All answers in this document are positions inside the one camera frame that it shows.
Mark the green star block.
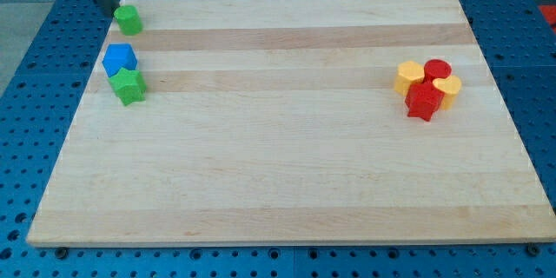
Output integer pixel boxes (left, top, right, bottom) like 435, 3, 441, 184
109, 68, 147, 106

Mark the yellow heart block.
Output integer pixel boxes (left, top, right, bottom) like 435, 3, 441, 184
433, 75, 462, 110

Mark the red cylinder block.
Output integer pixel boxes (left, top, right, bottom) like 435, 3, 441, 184
424, 59, 452, 82

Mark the light wooden board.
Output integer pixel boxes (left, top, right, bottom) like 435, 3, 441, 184
27, 0, 555, 248

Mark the yellow hexagon block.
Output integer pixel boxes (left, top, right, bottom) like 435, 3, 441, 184
394, 61, 425, 96

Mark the green cylinder block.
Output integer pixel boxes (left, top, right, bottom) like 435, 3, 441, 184
114, 5, 142, 36

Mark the blue pentagon block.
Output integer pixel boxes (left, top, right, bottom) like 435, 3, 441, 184
102, 43, 138, 77

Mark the red star block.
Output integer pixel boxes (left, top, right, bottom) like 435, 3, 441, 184
405, 82, 444, 122

